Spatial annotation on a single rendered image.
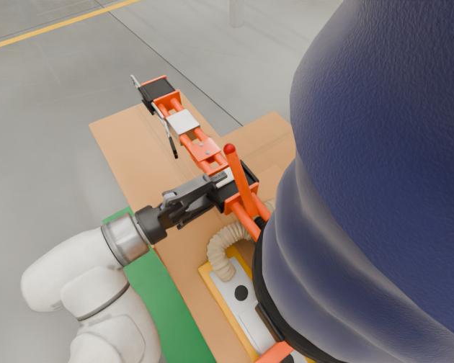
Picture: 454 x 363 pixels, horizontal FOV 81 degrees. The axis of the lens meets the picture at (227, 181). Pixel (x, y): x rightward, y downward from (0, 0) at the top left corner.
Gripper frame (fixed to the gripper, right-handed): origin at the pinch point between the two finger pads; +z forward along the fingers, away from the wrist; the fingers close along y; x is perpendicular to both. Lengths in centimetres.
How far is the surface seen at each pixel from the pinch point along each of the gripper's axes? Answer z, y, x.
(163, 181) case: -8.3, 26.1, -26.0
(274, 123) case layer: 71, 67, -54
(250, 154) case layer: 44, 67, -43
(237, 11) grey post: 178, 105, -244
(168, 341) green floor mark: -42, 120, 4
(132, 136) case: -9, 26, -51
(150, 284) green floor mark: -37, 120, -28
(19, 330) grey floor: -109, 120, -47
